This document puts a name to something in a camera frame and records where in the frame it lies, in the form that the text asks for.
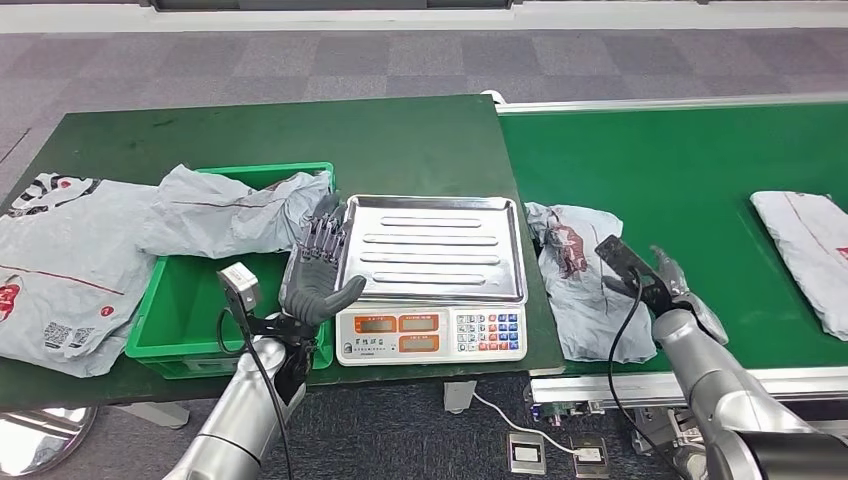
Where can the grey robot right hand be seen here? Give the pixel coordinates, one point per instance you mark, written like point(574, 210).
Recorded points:
point(677, 285)

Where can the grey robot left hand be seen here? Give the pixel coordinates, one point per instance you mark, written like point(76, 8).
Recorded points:
point(308, 285)

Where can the grey parcel bag red print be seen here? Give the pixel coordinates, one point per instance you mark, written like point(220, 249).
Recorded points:
point(583, 305)

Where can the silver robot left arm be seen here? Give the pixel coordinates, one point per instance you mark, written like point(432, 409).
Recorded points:
point(238, 424)

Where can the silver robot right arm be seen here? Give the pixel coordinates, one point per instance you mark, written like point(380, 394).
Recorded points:
point(715, 384)

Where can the flat grey parcel red print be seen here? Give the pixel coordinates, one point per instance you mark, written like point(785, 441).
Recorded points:
point(808, 252)

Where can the green plastic crate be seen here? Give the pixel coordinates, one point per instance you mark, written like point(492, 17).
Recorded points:
point(199, 298)

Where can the white electronic scale steel tray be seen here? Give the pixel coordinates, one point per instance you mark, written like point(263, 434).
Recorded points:
point(430, 252)

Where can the silver floor socket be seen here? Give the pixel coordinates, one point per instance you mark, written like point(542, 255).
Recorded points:
point(590, 457)
point(526, 454)

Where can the grey table foot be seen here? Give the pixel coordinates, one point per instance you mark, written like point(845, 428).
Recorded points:
point(156, 414)

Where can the large grey mailer bag QR codes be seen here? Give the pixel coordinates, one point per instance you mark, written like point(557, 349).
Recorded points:
point(66, 265)

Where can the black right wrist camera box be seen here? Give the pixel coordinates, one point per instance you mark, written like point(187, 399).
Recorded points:
point(623, 262)

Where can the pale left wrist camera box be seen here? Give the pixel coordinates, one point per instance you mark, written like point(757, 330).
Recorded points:
point(240, 285)

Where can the green conveyor belt aluminium frame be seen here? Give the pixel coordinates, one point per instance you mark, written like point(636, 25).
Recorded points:
point(662, 166)

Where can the grey table leg bracket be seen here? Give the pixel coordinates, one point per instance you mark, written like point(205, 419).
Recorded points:
point(459, 395)

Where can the round chrome base plate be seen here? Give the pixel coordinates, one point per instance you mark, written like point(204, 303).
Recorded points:
point(40, 440)

